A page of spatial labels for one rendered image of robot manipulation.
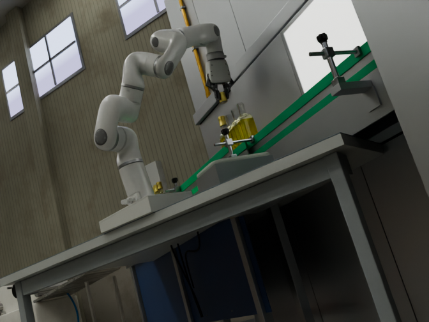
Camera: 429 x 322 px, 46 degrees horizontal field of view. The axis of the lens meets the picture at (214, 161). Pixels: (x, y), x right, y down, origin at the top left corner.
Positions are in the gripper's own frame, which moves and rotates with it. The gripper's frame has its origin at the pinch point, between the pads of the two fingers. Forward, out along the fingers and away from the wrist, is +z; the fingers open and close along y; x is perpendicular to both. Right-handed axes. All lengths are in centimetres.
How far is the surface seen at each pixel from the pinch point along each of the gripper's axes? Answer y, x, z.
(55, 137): -13, -567, -52
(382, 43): 20, 115, 11
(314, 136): 5, 66, 26
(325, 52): 15, 89, 6
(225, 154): 13.1, 20.1, 26.4
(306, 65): -13.1, 44.4, -0.7
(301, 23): -13, 46, -16
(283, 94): -12.5, 27.8, 6.4
